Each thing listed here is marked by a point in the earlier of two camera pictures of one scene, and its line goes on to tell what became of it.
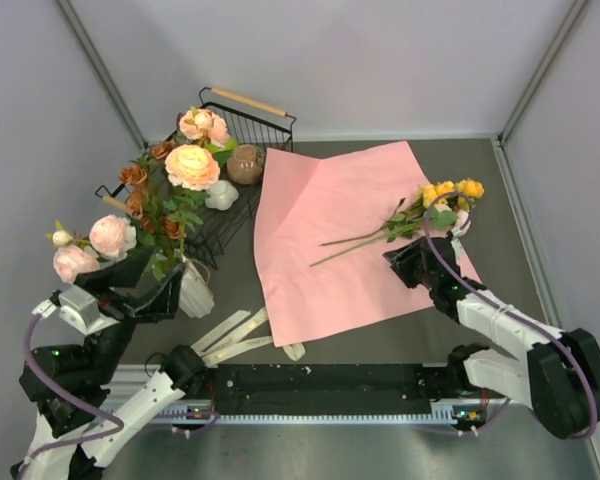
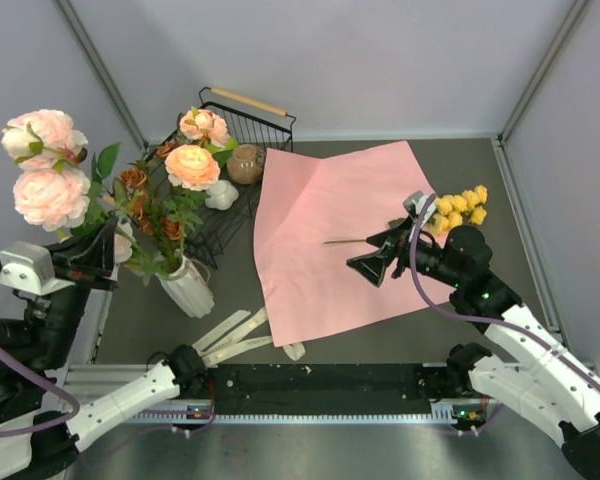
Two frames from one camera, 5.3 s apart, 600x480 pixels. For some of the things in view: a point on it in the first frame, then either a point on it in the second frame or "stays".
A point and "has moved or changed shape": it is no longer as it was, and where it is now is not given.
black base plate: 328,389 stays
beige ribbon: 223,342 stays
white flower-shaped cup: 223,195 stays
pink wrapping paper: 322,228 stays
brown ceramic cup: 245,164 stays
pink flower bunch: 78,256 has moved or changed shape
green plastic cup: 223,153 stays
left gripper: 129,272 → 86,259
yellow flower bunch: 437,206 has moved or changed shape
